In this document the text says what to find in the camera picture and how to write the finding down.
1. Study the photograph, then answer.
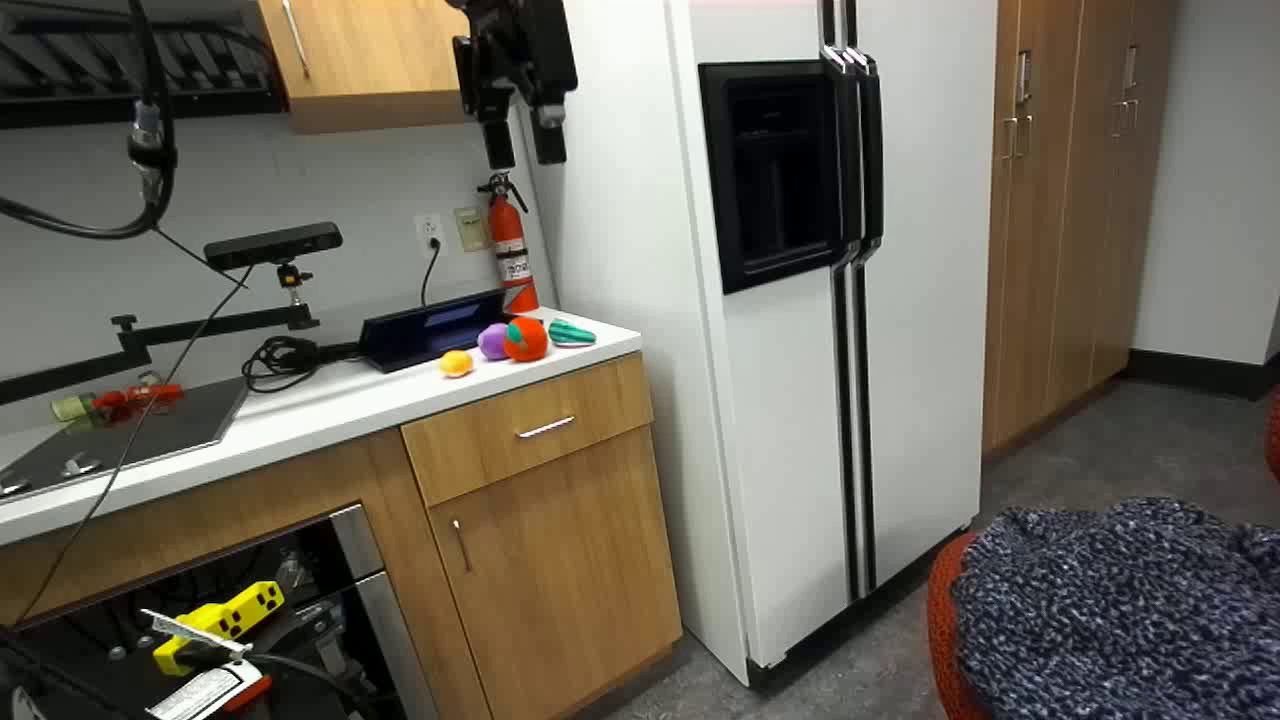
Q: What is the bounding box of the wooden cabinet door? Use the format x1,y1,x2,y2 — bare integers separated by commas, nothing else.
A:
424,423,687,720

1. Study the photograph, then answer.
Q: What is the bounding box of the blue knit blanket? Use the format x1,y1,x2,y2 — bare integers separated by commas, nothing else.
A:
953,498,1280,720

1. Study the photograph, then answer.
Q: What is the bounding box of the tall wooden cabinet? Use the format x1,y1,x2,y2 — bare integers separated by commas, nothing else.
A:
980,0,1184,457

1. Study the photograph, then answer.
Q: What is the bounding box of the white refrigerator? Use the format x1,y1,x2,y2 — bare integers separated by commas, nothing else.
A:
531,0,1001,698

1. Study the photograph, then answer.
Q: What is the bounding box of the black rectangular box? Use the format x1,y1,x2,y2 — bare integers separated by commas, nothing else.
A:
357,288,513,371

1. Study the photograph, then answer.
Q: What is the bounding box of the wooden drawer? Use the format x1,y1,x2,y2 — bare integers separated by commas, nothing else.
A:
397,352,660,514

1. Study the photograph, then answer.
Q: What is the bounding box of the black overhead vent panel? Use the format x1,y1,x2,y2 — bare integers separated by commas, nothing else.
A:
0,0,292,132

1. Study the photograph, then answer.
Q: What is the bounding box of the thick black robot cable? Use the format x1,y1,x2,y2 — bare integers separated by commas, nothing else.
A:
0,0,184,247

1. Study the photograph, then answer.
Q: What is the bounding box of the silver cabinet door handle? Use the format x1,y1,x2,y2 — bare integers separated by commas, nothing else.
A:
444,514,481,576

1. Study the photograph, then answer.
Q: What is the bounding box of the orange red fruit plushie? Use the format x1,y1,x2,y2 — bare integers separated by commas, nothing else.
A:
499,312,550,369

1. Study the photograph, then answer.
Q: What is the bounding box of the coiled black cable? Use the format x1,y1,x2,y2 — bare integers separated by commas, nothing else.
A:
236,333,364,396

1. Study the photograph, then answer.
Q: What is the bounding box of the black flat mat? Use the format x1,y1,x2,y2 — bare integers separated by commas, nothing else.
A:
0,371,257,502

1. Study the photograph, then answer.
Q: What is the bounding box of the wooden counter cabinet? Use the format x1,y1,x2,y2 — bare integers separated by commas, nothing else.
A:
0,309,687,720

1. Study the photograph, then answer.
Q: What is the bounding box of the teal green plushie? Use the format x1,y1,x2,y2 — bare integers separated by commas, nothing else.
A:
543,318,598,352

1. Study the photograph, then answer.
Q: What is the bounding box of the wooden wall cabinet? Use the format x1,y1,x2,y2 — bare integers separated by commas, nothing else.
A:
251,0,473,135

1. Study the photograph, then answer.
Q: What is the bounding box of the red and green toy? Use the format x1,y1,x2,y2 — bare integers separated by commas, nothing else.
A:
49,382,192,433

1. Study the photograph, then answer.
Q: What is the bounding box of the dark undercounter appliance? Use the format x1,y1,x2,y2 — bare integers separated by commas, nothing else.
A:
0,502,435,720

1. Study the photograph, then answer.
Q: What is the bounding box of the silver drawer handle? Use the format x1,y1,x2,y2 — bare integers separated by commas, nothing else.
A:
513,412,579,446

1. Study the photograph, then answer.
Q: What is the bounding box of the white packet with red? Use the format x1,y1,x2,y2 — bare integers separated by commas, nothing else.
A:
138,657,277,720

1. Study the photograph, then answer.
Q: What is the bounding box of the black stereo camera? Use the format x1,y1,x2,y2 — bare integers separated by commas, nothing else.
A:
200,222,348,275

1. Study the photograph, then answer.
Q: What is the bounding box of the beige wall plate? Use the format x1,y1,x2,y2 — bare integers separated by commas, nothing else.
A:
451,199,490,255

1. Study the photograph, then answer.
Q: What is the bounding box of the yellow power plug block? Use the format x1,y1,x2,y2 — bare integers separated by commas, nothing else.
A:
148,576,292,682

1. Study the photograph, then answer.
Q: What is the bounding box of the red office chair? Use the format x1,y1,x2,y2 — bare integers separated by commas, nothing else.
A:
925,391,1280,720

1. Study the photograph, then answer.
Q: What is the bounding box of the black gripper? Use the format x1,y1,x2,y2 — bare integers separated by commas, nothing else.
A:
444,0,579,173

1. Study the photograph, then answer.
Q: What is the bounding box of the red fire extinguisher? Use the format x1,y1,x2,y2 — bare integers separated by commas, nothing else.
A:
475,173,543,322

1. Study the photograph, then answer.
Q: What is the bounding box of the black ice dispenser panel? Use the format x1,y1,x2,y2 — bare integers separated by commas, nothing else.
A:
695,57,854,296

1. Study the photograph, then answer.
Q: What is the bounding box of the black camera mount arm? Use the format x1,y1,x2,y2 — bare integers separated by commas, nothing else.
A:
0,255,325,412

